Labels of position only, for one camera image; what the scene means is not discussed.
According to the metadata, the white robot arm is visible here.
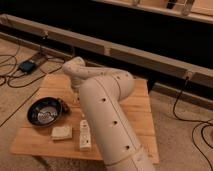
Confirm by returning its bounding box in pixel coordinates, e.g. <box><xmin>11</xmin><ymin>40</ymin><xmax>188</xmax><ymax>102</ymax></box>
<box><xmin>62</xmin><ymin>57</ymin><xmax>156</xmax><ymax>171</ymax></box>

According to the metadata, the black frying pan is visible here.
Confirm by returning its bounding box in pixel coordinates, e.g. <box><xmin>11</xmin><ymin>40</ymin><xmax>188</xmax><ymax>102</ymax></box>
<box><xmin>27</xmin><ymin>97</ymin><xmax>70</xmax><ymax>127</ymax></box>

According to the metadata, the wooden folding table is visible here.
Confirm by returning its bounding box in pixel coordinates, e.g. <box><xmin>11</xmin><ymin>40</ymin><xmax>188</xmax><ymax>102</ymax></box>
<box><xmin>10</xmin><ymin>74</ymin><xmax>159</xmax><ymax>164</ymax></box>

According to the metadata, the black power adapter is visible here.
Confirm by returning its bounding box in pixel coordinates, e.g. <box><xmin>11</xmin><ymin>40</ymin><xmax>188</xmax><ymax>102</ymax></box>
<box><xmin>18</xmin><ymin>60</ymin><xmax>36</xmax><ymax>73</ymax></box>

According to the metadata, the white glue bottle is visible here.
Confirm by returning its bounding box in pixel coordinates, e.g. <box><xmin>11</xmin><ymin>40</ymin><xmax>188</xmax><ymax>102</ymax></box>
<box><xmin>79</xmin><ymin>120</ymin><xmax>91</xmax><ymax>151</ymax></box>

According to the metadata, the white sponge block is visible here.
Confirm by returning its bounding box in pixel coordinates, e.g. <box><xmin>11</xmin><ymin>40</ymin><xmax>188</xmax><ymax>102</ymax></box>
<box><xmin>51</xmin><ymin>126</ymin><xmax>72</xmax><ymax>140</ymax></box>

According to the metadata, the black cable on left floor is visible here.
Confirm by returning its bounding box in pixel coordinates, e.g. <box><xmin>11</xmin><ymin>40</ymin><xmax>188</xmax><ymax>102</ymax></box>
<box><xmin>0</xmin><ymin>44</ymin><xmax>66</xmax><ymax>128</ymax></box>

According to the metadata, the long wooden beam frame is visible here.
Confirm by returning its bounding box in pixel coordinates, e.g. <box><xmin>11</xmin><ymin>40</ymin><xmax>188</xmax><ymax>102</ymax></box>
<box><xmin>0</xmin><ymin>14</ymin><xmax>213</xmax><ymax>88</ymax></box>

